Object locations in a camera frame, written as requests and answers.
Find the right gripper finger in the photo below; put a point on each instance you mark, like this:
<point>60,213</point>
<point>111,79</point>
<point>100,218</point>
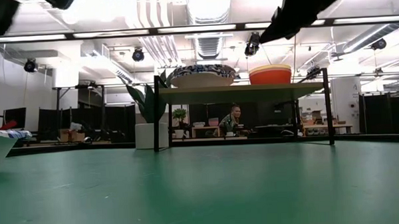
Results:
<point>271,33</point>

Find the red plastic bowl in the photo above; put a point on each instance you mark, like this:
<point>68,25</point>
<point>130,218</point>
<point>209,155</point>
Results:
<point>269,78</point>

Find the wooden shelf with black legs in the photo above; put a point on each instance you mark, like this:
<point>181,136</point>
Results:
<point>238,92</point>

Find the small wooden background shelf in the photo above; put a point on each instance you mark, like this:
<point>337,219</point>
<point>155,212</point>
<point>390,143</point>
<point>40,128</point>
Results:
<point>205,128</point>

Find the black ceiling spotlight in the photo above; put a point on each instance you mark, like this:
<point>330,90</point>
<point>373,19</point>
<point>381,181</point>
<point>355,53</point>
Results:
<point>379,44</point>
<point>30,65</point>
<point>138,55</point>

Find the person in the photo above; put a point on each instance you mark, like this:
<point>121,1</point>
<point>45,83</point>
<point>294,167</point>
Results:
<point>231,120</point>

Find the overhead light bar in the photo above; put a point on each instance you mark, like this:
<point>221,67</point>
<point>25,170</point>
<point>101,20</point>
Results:
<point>155,31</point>

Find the white pillar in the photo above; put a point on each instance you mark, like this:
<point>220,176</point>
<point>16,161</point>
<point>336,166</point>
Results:
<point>345,103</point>

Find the pink background bowl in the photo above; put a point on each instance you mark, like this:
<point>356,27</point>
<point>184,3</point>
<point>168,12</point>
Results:
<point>213,121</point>

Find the wooden background table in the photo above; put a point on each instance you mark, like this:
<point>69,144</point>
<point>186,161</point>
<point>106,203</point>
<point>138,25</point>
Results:
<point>326,126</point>

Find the white background bowl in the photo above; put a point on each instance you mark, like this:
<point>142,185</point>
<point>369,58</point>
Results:
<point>199,124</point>

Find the black room partition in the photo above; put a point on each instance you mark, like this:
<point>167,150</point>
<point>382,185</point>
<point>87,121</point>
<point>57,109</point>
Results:
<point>386,112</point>
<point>96,120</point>

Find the small potted plant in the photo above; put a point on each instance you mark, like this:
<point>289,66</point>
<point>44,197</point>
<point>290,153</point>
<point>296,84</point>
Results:
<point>179,116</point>

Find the black background monitor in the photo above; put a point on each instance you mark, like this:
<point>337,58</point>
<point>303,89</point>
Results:
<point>15,117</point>

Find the cardboard boxes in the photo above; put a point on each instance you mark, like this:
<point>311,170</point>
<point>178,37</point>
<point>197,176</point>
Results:
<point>70,135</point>

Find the red background object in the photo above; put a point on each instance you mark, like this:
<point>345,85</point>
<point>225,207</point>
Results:
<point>7,125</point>

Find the green artificial plant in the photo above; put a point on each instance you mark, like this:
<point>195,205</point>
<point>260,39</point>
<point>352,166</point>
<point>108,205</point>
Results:
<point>149,107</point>

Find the white plant pot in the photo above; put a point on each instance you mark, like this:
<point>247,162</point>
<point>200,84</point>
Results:
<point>147,135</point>

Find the green table mat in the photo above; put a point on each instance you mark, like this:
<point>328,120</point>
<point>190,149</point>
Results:
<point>202,191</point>

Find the silver ventilation duct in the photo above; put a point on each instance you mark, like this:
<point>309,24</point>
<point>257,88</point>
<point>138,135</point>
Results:
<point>210,45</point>

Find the black table frame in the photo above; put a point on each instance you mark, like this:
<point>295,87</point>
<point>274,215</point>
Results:
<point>87,148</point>

